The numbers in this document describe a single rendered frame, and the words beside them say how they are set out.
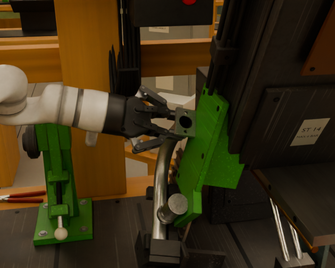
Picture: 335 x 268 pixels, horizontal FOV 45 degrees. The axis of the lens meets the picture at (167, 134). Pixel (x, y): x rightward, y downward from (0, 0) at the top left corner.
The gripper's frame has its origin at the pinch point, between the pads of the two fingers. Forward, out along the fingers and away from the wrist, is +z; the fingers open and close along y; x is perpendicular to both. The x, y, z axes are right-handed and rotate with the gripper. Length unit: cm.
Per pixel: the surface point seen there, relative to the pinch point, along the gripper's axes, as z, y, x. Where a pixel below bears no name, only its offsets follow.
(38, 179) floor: -28, 44, 230
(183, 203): 1.8, -14.9, -0.2
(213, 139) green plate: 3.2, -5.7, -9.8
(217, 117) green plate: 2.9, -2.9, -12.1
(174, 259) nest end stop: 3.3, -23.8, 8.1
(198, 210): 3.6, -16.3, -2.7
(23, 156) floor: -43, 70, 262
